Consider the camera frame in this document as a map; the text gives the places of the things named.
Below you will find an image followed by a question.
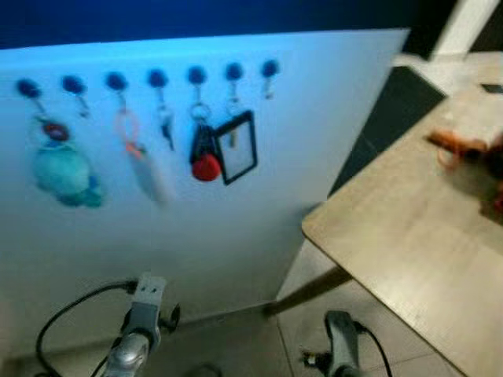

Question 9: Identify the brown roll with orange loop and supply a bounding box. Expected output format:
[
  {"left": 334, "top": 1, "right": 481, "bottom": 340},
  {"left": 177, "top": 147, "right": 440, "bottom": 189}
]
[{"left": 427, "top": 130, "right": 492, "bottom": 170}]

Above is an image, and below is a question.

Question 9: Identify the dark blue carpet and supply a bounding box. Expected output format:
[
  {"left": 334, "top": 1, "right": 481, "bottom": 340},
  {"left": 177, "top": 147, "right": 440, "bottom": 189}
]
[{"left": 326, "top": 65, "right": 449, "bottom": 197}]

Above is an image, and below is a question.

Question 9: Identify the orange ring white tag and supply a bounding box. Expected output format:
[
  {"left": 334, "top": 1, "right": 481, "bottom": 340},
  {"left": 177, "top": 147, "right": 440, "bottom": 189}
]
[{"left": 115, "top": 98, "right": 177, "bottom": 208}]

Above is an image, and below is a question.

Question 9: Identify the white hook board panel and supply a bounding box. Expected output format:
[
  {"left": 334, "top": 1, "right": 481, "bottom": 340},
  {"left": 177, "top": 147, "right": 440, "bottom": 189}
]
[{"left": 0, "top": 29, "right": 411, "bottom": 364}]

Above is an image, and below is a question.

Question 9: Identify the teal plush keychain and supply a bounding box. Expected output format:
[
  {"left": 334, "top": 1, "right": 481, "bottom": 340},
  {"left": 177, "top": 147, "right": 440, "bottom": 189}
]
[{"left": 30, "top": 98, "right": 105, "bottom": 210}]

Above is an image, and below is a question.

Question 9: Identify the blue knob wall hook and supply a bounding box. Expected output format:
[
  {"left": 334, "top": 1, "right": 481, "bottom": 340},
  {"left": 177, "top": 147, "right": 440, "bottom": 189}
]
[
  {"left": 62, "top": 75, "right": 91, "bottom": 119},
  {"left": 105, "top": 71, "right": 130, "bottom": 111},
  {"left": 225, "top": 62, "right": 246, "bottom": 103},
  {"left": 17, "top": 79, "right": 44, "bottom": 115},
  {"left": 147, "top": 68, "right": 170, "bottom": 104},
  {"left": 261, "top": 60, "right": 281, "bottom": 101},
  {"left": 186, "top": 65, "right": 209, "bottom": 104}
]

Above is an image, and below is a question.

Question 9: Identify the dark key bunch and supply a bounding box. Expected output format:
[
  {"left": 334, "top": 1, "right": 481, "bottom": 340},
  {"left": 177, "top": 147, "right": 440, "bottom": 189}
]
[{"left": 157, "top": 98, "right": 175, "bottom": 150}]

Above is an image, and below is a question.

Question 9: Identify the red black key fob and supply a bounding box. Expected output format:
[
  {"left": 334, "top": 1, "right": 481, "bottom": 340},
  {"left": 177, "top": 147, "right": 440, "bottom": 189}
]
[{"left": 189, "top": 101, "right": 223, "bottom": 183}]

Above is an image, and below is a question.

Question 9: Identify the black frame card holder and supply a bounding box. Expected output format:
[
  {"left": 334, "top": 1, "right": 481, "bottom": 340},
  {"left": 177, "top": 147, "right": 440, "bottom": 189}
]
[{"left": 212, "top": 110, "right": 259, "bottom": 187}]

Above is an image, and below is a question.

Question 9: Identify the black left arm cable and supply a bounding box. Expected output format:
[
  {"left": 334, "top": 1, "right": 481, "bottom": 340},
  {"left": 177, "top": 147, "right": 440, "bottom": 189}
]
[{"left": 35, "top": 280, "right": 138, "bottom": 377}]

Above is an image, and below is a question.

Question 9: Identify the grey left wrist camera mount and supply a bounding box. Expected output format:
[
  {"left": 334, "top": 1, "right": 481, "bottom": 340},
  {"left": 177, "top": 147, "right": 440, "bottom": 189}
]
[{"left": 128, "top": 274, "right": 168, "bottom": 346}]

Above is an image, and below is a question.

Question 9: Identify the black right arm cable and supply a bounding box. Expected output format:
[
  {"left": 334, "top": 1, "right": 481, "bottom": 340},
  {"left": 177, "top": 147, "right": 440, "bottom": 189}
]
[{"left": 358, "top": 322, "right": 394, "bottom": 377}]

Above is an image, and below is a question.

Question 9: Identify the light wooden table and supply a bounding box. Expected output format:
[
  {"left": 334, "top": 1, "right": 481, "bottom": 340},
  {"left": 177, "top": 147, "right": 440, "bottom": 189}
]
[{"left": 266, "top": 79, "right": 503, "bottom": 377}]

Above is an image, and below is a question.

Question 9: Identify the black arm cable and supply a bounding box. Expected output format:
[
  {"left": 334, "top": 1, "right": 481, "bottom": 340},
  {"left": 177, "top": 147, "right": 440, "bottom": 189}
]
[
  {"left": 358, "top": 322, "right": 394, "bottom": 377},
  {"left": 35, "top": 280, "right": 138, "bottom": 377}
]

